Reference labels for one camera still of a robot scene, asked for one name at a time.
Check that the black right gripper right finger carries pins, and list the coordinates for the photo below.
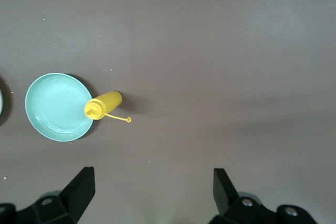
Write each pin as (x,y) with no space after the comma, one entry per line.
(225,197)

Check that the yellow mustard squeeze bottle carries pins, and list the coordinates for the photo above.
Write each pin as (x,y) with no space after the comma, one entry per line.
(106,103)

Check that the pale green round plate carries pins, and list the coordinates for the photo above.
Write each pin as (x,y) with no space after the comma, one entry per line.
(57,108)

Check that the beige round plate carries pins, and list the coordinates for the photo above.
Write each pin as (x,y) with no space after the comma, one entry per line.
(1,100)

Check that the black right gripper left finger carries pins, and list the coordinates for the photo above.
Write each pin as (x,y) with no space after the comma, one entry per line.
(76,197)

